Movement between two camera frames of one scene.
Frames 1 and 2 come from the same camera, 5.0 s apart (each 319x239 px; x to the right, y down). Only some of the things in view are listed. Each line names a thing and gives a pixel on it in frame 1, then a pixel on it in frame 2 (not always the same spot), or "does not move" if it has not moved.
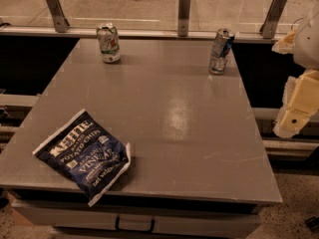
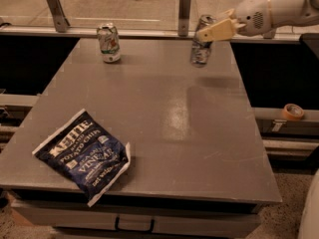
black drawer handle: x=134 y=230 does not move
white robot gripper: x=308 y=42 -> x=252 y=17
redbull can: x=222 y=45 -> x=200 y=51
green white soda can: x=109 y=44 does not move
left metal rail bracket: x=59 y=17 does not move
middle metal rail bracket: x=183 y=16 does not move
